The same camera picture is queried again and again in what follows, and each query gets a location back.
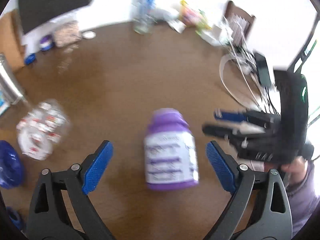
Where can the stainless steel tumbler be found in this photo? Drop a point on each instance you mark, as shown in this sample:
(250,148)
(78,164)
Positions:
(12,90)

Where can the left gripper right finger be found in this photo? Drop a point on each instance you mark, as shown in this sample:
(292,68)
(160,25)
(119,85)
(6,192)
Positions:
(271,214)

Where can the white blue lying cup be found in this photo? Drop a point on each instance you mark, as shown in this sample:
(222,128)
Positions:
(16,218)

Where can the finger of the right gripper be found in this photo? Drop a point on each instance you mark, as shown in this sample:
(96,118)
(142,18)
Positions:
(254,117)
(242,134)

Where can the colourful snack bag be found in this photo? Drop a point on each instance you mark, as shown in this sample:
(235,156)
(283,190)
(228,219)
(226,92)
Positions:
(193,17)

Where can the dark blue round cup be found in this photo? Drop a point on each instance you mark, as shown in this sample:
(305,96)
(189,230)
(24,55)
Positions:
(12,169)

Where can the tissue pack blue white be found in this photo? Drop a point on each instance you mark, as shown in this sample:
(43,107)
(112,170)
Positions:
(4,104)

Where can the clear drinking glass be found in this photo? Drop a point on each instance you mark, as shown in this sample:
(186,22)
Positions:
(141,19)

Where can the purple sleeved right forearm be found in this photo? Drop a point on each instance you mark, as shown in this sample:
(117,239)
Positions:
(302,198)

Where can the grain-filled clear container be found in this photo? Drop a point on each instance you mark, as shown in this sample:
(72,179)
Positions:
(67,34)

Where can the wooden chair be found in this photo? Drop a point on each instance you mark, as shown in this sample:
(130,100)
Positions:
(239,21)

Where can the right hand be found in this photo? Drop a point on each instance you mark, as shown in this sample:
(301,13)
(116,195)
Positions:
(296,170)

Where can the small purple white jar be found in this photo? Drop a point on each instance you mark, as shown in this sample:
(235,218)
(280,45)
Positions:
(46,43)

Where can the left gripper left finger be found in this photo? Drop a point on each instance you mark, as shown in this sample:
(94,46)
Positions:
(48,217)

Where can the small blue lid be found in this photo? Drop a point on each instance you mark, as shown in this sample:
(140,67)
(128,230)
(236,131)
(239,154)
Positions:
(30,59)

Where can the purple white plastic jar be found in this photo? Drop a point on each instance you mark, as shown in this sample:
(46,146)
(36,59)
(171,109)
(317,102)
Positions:
(170,152)

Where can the white round lid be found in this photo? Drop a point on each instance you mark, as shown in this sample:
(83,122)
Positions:
(88,35)

